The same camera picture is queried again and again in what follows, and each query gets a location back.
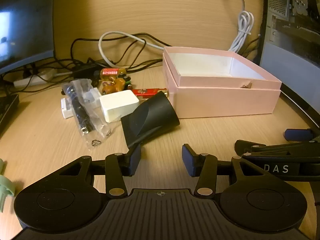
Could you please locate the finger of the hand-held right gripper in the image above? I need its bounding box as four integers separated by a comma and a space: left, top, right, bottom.
234, 139, 320, 156
284, 128, 320, 143

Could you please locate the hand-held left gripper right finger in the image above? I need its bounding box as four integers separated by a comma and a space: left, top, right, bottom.
182, 144, 265, 197

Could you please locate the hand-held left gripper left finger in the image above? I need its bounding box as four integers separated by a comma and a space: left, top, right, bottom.
59, 144, 142, 197

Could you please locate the black hair dryer nozzle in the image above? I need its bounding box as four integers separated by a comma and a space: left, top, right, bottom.
120, 91, 181, 150

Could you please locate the pink cardboard box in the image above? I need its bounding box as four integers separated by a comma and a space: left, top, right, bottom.
162, 46, 283, 119

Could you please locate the white cube charger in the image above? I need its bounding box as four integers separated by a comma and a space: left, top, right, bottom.
99, 92, 140, 123

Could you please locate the red printed stick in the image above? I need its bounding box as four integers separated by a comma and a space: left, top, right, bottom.
132, 87, 168, 99

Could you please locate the clear plastic bag with parts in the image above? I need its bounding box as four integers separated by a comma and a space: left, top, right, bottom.
61, 78, 115, 151

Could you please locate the brown bear figurine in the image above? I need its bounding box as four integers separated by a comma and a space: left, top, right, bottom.
101, 76, 127, 96

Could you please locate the mint green plastic item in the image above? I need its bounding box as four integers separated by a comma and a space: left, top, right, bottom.
0, 159, 16, 213

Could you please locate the yellow candy wrapper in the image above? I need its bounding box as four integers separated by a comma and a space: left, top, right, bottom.
94, 67, 128, 80

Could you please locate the computer tower case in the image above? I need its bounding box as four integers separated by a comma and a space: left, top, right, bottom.
259, 0, 320, 130

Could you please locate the black power adapter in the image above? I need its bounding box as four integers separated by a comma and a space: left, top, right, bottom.
72, 64, 100, 77

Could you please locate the white power strip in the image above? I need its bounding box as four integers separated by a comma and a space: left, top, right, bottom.
14, 69, 57, 88

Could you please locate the computer monitor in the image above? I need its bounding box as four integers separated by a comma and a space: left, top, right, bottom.
0, 0, 55, 74

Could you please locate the thin black cable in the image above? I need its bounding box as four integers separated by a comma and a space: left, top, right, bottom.
241, 36, 262, 61
71, 32, 165, 67

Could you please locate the bundled white cable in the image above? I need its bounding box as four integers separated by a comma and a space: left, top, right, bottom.
227, 0, 255, 53

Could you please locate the looped white cable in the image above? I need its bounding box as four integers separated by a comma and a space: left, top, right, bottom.
98, 31, 166, 67

